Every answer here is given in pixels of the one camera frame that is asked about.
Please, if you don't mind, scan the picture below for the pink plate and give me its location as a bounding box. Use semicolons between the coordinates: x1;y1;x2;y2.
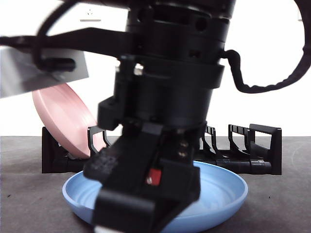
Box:
32;83;110;160

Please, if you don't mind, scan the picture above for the blue plate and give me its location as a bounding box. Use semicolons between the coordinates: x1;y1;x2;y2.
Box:
62;160;249;233

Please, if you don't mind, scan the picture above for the black dish rack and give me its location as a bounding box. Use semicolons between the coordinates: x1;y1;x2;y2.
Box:
41;123;283;176

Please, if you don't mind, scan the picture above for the pale grey camera box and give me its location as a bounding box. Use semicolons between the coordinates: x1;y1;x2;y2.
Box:
0;46;89;99

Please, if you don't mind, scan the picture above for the white wall socket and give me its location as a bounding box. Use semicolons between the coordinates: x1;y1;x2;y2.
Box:
79;8;102;22

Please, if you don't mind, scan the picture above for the black braided cable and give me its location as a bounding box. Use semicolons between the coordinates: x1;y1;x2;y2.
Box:
220;0;311;94

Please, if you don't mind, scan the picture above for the black camera cable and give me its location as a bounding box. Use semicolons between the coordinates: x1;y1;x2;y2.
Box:
33;0;78;72

